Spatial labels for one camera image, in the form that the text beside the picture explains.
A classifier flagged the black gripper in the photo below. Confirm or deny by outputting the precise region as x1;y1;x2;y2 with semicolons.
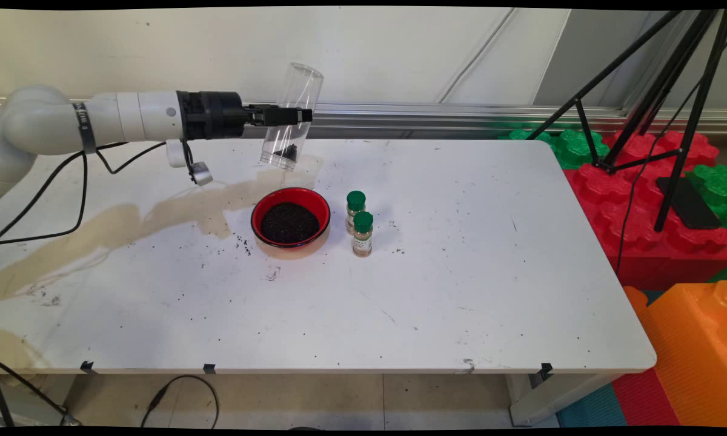
177;91;314;142

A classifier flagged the clear plastic jar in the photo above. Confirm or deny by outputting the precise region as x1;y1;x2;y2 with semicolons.
259;62;325;173

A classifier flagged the red and black bowl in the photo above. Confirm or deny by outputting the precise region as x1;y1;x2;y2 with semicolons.
251;187;332;249

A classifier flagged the black seeds pile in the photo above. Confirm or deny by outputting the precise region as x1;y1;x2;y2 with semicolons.
261;202;320;245

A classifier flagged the green cap spice bottle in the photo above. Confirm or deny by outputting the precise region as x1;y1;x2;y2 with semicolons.
352;211;375;257
346;191;368;236

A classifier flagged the green foam building block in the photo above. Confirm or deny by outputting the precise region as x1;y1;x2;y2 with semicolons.
685;165;727;234
500;127;611;171

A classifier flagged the grey table leg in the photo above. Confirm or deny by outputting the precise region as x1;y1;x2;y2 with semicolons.
0;377;67;428

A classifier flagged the white table leg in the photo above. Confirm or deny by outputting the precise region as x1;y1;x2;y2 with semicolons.
509;371;625;427

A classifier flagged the black tripod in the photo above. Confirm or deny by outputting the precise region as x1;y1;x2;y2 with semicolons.
526;9;727;234

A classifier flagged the teal floor mat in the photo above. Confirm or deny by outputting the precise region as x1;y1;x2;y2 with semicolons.
556;383;628;428

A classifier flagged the red floor mat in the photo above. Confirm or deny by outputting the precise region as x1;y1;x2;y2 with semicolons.
611;368;683;427

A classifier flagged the orange foam building block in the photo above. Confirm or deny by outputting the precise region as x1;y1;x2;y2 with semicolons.
623;280;727;428

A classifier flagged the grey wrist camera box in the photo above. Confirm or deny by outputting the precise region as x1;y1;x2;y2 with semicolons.
189;160;214;187

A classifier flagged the aluminium wall rail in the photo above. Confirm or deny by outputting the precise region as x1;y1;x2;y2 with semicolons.
0;96;727;136

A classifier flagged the black arm strap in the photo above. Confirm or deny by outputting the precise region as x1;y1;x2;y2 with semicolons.
73;103;98;156

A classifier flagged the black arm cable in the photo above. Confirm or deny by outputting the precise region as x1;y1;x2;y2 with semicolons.
0;139;196;246

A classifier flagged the black floor cable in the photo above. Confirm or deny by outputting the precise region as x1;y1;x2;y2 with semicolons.
141;375;220;429

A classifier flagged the thin black tripod cable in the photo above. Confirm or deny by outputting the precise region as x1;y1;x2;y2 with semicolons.
615;33;727;276

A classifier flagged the black base cable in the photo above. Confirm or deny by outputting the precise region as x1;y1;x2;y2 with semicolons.
0;357;82;427

